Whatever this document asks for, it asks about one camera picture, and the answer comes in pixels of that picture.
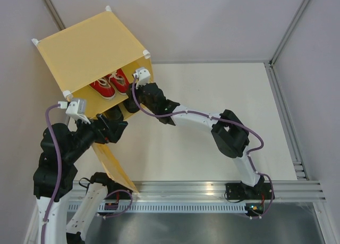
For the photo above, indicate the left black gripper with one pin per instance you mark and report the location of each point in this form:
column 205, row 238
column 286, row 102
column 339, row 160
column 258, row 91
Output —
column 112, row 131

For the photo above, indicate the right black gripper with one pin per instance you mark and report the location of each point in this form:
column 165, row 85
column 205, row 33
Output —
column 137, row 91

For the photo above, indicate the black loafer shoe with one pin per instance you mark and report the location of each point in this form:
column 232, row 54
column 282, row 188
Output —
column 130, row 104
column 114, row 114

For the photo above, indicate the red canvas sneaker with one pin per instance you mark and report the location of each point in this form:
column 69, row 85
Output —
column 119, row 81
column 104, row 88

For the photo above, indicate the yellow cabinet door panel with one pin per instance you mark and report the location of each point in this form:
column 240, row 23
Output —
column 112, row 166

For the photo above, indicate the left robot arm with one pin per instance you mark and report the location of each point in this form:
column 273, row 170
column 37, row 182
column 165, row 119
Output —
column 53, row 179

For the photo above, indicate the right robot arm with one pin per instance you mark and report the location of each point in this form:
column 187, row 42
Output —
column 232, row 138

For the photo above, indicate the yellow shoe cabinet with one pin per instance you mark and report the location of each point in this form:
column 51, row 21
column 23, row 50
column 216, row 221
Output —
column 89, row 50

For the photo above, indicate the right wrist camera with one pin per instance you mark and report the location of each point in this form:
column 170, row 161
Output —
column 142, row 77

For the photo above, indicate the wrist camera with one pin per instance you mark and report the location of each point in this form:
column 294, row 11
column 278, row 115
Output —
column 142, row 77
column 75, row 109

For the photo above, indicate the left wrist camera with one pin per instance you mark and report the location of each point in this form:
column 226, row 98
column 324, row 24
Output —
column 75, row 109

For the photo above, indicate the white slotted cable duct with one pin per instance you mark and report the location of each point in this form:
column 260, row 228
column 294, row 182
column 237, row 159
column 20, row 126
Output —
column 140, row 207

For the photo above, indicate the aluminium frame post left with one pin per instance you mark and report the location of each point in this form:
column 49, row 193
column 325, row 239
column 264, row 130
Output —
column 54, row 14

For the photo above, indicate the aluminium frame post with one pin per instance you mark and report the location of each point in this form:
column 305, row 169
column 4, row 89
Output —
column 54, row 14
column 297, row 17

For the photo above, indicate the aluminium front rail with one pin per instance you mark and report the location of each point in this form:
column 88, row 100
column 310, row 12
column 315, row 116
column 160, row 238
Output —
column 213, row 191

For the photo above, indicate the aluminium frame post right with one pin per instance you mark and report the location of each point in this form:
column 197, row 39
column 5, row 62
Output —
column 297, row 17

